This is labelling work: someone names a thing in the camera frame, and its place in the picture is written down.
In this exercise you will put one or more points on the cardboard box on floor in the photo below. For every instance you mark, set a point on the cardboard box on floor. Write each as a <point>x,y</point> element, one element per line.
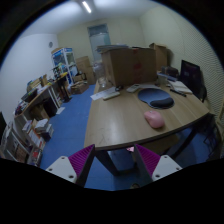
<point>79,88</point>

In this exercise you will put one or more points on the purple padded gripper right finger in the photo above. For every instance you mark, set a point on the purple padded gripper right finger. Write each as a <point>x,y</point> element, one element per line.
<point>152,166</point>

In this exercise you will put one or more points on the wooden side desk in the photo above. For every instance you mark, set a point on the wooden side desk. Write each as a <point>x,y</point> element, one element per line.
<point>43,105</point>

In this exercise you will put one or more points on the open notebook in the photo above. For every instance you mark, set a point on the open notebook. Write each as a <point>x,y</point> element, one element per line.
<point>179,86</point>

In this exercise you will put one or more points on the glass front display cabinet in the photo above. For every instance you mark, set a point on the glass front display cabinet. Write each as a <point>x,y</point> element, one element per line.
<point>65,60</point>

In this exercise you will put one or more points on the cluttered low bookshelf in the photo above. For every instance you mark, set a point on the cluttered low bookshelf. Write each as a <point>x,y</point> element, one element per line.
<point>29,148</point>

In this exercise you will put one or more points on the white remote control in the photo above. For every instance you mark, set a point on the white remote control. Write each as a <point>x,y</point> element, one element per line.
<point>133,88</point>

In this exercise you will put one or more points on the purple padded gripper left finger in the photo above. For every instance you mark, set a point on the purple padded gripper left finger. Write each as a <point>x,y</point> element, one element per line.
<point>74,168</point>

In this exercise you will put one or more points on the black pen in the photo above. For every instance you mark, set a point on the black pen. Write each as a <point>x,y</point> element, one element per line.
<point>177,92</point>

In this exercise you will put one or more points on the small cardboard box right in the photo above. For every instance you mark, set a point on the small cardboard box right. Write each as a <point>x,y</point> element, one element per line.
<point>161,55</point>

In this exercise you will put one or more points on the large brown cardboard box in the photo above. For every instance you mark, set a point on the large brown cardboard box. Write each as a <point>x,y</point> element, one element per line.
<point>128,66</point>

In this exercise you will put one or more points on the stacked cardboard boxes back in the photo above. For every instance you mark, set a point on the stacked cardboard boxes back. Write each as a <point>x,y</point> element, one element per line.
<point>83,65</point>

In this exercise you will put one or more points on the dark blue mouse pad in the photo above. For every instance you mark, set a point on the dark blue mouse pad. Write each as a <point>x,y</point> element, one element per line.
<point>156,98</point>

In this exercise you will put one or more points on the white keyboard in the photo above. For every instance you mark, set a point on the white keyboard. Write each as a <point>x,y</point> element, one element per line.
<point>111,95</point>

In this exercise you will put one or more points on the wooden table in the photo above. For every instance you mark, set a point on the wooden table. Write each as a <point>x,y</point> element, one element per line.
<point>119,123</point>

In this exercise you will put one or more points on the grey door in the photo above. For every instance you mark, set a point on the grey door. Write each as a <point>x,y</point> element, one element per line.
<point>99,36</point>

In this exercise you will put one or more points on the ceiling fluorescent light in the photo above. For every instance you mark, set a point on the ceiling fluorescent light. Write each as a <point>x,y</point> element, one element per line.
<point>87,7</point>

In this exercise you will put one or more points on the pink computer mouse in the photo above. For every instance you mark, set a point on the pink computer mouse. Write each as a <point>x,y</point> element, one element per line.
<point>154,119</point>

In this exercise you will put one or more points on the white paper sheet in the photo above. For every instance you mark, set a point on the white paper sheet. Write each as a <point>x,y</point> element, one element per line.
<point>103,93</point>

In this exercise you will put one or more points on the black computer monitor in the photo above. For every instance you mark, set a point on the black computer monitor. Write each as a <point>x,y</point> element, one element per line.
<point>190,76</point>

